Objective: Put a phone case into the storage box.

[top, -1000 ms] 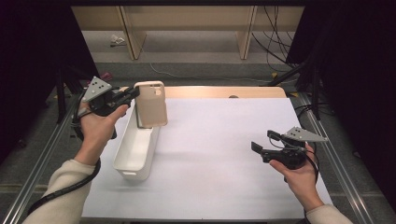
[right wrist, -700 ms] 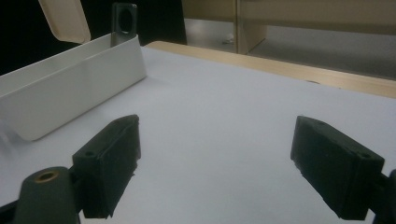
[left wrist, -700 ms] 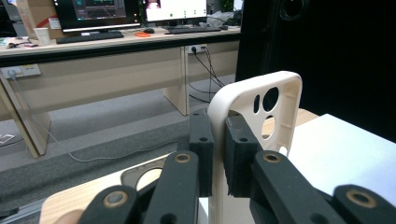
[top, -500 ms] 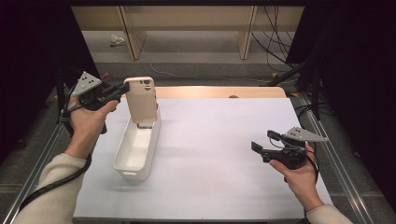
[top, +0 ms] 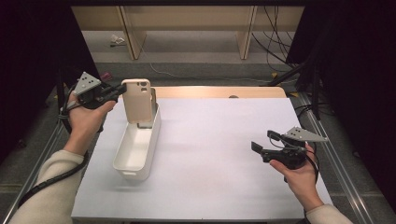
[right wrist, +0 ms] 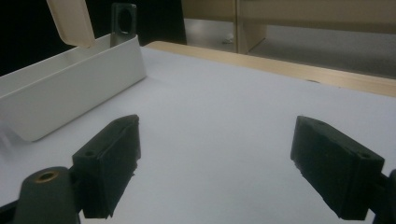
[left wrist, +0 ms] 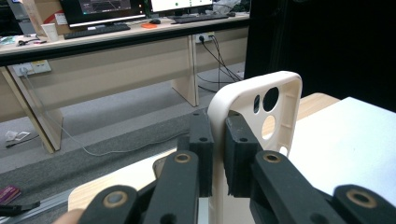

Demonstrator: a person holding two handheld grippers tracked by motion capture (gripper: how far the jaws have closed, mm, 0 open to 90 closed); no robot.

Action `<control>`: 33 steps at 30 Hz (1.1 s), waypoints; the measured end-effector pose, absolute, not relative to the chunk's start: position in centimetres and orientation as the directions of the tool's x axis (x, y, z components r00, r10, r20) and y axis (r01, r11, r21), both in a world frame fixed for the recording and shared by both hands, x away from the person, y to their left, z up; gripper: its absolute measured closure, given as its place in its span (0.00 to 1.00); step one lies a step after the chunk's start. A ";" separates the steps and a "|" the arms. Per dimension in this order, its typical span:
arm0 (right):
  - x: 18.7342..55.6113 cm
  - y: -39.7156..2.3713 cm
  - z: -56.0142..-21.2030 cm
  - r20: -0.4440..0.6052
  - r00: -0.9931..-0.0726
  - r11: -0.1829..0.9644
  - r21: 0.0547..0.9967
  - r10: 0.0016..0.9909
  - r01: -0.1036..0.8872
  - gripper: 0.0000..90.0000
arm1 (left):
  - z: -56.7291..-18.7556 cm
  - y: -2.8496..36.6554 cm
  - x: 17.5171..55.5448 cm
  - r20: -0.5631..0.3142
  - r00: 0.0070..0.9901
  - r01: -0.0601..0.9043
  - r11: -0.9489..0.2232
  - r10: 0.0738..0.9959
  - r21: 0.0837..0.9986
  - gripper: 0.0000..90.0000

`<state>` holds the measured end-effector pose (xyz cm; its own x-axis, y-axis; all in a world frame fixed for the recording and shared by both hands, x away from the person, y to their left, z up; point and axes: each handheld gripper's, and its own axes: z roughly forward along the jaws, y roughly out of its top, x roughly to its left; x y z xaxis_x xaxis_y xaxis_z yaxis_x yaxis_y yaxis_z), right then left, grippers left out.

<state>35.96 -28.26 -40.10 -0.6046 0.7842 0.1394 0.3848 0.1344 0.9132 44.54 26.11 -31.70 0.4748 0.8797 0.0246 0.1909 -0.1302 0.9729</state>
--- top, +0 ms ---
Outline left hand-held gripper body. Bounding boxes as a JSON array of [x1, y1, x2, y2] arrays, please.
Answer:
[[72, 71, 109, 110]]

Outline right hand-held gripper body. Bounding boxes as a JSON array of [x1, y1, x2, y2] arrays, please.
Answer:
[[262, 126, 329, 171]]

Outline beige phone case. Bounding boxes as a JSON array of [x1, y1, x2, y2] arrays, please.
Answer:
[[120, 78, 154, 124]]

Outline white plastic bin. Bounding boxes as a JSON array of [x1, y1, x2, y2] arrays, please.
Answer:
[[112, 102, 163, 181]]

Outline person's right hand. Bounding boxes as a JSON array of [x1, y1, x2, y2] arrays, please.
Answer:
[[268, 143, 325, 214]]

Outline person's left hand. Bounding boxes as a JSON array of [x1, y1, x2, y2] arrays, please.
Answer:
[[63, 92, 118, 154]]

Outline black metal stand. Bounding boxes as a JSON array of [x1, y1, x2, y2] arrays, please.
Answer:
[[55, 66, 120, 125], [267, 59, 323, 120]]

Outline crumpled white paper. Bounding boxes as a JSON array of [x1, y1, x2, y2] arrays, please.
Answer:
[[109, 34, 126, 48]]

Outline black curtain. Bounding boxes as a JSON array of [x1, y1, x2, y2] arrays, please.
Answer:
[[286, 0, 396, 213], [0, 0, 101, 162]]

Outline light wooden table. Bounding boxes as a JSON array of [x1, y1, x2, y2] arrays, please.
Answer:
[[152, 86, 288, 99]]

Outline light wooden desk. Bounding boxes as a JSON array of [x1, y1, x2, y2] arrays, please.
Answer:
[[70, 5, 305, 61]]

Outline metal floor rail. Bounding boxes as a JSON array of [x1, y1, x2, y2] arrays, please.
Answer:
[[0, 120, 68, 224], [297, 91, 375, 224]]

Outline black floor cables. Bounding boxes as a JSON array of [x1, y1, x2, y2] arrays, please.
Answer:
[[250, 5, 300, 74]]

